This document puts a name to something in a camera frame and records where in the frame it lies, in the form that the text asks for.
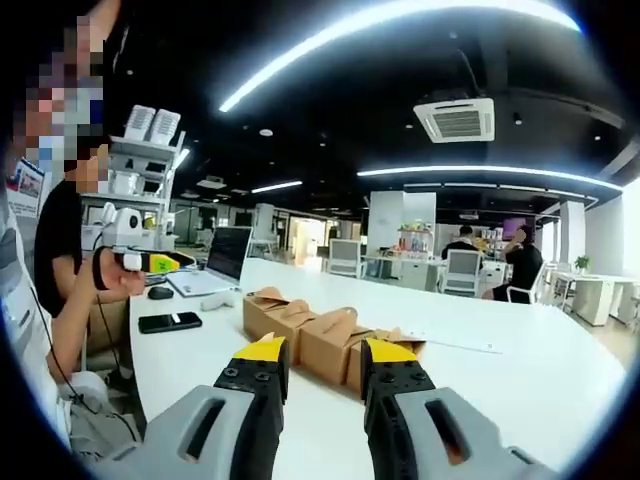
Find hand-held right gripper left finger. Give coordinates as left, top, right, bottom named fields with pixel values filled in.
left=142, top=333, right=291, bottom=480

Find white shelf rack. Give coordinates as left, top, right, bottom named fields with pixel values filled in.
left=79, top=132, right=187, bottom=251

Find silver laptop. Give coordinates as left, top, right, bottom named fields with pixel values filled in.
left=166, top=225, right=254, bottom=299

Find person's white shirt torso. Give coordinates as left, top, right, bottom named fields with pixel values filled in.
left=0, top=189, right=72, bottom=451

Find white mesh office chair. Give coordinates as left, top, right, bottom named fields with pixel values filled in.
left=328, top=238, right=369, bottom=279
left=442, top=249, right=484, bottom=299

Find long curved ceiling light strip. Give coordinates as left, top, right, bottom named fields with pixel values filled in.
left=218, top=0, right=584, bottom=114

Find white office desks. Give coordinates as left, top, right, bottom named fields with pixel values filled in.
left=547, top=271, right=640, bottom=329

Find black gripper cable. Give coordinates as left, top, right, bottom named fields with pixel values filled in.
left=27, top=284, right=139, bottom=431

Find wall poster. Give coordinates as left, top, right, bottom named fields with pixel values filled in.
left=7, top=158, right=46, bottom=220

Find white ribbed container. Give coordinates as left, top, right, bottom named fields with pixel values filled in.
left=149, top=108, right=182, bottom=146
left=123, top=104, right=156, bottom=141

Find ceiling air conditioner unit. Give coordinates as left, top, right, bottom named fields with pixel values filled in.
left=412, top=96, right=496, bottom=145

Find black smartphone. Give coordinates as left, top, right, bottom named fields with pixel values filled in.
left=138, top=311, right=204, bottom=335

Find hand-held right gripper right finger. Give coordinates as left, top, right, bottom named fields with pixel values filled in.
left=359, top=337, right=504, bottom=480

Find shelf with colourful goods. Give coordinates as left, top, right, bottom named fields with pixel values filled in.
left=397, top=222, right=437, bottom=262

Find person's grey trouser legs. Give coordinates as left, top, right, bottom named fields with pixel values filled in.
left=69, top=369, right=147, bottom=457

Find person's left hand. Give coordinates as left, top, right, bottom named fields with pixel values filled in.
left=92, top=246, right=147, bottom=305

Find white rounded object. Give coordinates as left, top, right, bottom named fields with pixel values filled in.
left=200, top=290, right=236, bottom=312

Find purple wall screen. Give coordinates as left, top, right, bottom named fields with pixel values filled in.
left=502, top=216, right=537, bottom=241

